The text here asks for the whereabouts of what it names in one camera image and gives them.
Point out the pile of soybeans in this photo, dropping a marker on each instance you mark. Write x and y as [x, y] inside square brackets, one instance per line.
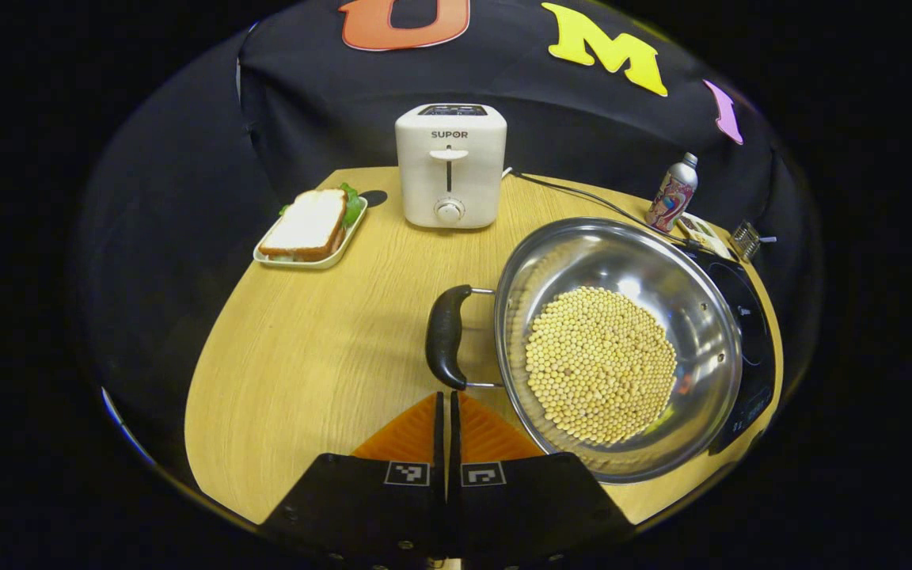
[598, 364]

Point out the white printed packet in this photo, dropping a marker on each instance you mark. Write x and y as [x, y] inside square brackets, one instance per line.
[703, 235]

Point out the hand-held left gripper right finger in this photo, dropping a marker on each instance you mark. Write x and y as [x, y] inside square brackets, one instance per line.
[527, 507]

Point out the white toaster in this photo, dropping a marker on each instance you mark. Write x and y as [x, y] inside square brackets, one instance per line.
[450, 182]

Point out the sandwich with lettuce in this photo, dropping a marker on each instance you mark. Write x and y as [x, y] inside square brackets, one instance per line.
[307, 226]

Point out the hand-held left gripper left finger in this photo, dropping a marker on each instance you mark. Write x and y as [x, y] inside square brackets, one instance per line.
[369, 507]

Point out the black induction cooktop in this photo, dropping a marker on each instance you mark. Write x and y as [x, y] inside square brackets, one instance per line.
[753, 348]

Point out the silver printed drink bottle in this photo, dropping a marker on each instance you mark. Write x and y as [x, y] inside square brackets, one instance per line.
[671, 194]

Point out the white rectangular plate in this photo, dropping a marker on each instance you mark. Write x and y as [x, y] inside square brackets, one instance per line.
[305, 261]

